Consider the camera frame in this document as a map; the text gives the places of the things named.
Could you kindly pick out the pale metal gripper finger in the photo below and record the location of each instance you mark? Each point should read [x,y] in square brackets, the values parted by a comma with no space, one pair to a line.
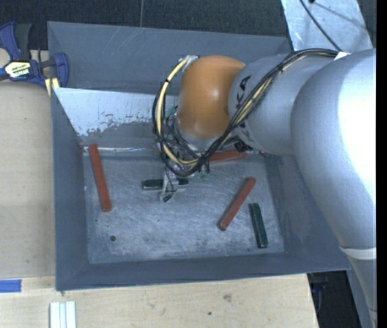
[166,193]
[176,184]

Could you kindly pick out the dark green block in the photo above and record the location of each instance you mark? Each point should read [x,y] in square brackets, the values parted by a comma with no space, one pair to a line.
[151,184]
[258,225]

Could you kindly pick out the grey metal bin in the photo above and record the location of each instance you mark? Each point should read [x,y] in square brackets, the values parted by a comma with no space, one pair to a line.
[166,231]

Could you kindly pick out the red-brown flat block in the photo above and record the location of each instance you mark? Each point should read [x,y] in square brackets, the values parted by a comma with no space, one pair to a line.
[99,179]
[238,203]
[229,156]

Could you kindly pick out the pale wood board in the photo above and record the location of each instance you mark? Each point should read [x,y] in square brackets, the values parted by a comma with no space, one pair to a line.
[19,183]

